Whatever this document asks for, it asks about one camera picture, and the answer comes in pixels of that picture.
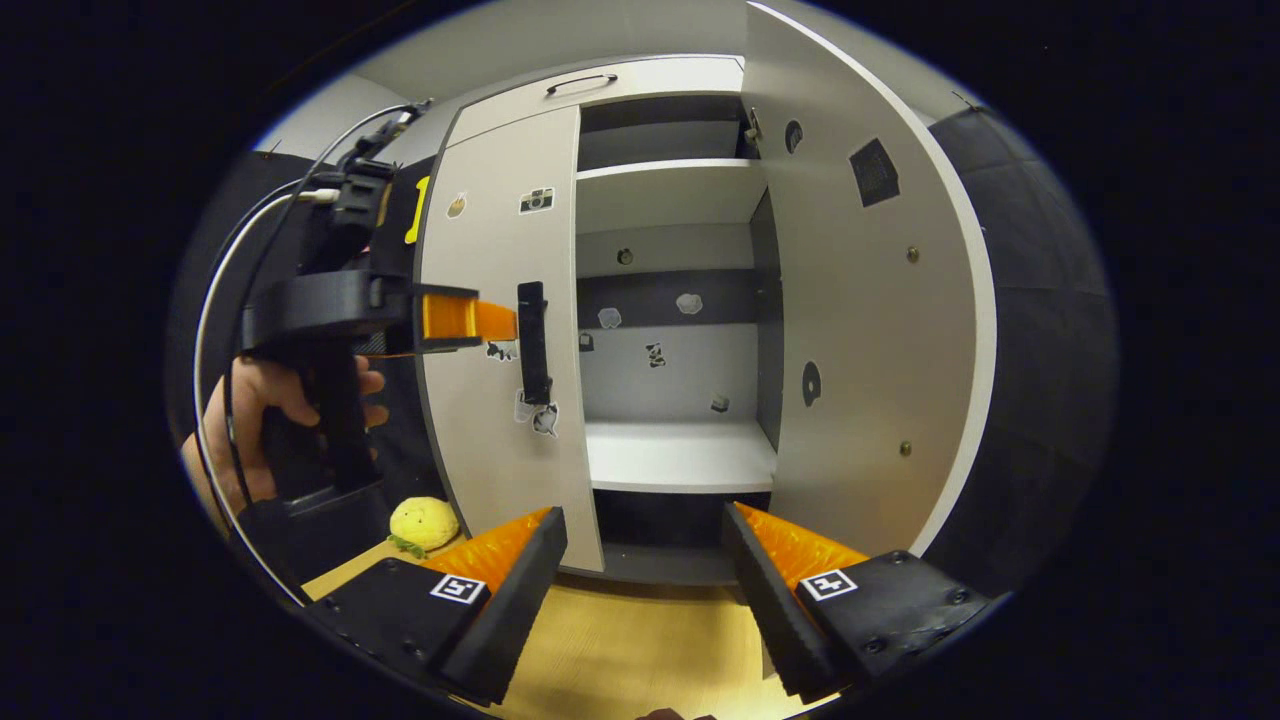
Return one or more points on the grey door with camera sticker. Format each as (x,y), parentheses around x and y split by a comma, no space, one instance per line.
(480,450)

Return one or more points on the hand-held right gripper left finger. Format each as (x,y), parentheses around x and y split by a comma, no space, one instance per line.
(520,610)

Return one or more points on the yellow plush toy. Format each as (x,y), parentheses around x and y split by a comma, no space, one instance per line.
(425,522)

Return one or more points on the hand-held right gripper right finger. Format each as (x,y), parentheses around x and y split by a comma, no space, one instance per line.
(780,620)

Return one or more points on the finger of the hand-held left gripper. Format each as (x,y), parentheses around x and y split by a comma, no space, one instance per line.
(465,318)

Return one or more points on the grey double-door shoe cabinet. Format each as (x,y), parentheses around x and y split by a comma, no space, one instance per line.
(680,455)

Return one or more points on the black backdrop cloth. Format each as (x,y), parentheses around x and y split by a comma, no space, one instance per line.
(1040,350)

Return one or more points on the grey door with headphone sticker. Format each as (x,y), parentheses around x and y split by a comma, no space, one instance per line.
(860,350)

